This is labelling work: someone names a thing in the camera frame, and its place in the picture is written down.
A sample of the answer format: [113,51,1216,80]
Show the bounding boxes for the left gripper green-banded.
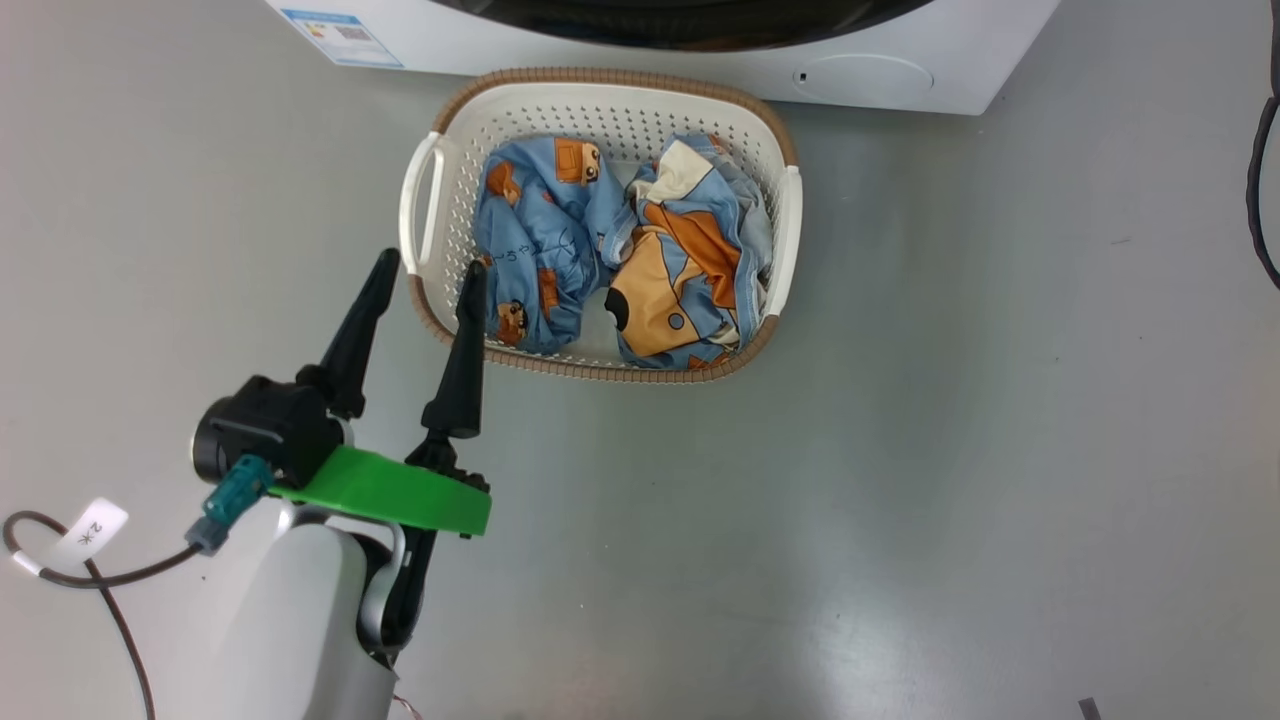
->
[268,248,492,651]

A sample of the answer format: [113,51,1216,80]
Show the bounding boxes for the blue small-cartoon print garment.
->
[473,135,641,356]

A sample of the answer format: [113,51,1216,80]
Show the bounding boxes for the blue garment large orange print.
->
[600,133,776,371]

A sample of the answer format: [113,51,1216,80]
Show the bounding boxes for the cream perforated laundry basket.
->
[398,67,804,384]

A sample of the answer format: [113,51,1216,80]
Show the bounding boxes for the white front-load washing machine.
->
[265,0,1061,116]

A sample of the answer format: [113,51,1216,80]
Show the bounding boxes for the blue energy label sticker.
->
[280,8,404,69]

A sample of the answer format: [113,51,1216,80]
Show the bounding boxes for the round white filter cover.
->
[793,53,936,104]

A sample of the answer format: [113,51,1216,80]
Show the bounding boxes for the white cable tag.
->
[45,497,131,568]

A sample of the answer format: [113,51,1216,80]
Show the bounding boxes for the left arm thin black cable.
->
[2,510,206,720]

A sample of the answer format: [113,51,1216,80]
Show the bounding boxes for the thick black looped cable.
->
[1245,0,1280,293]

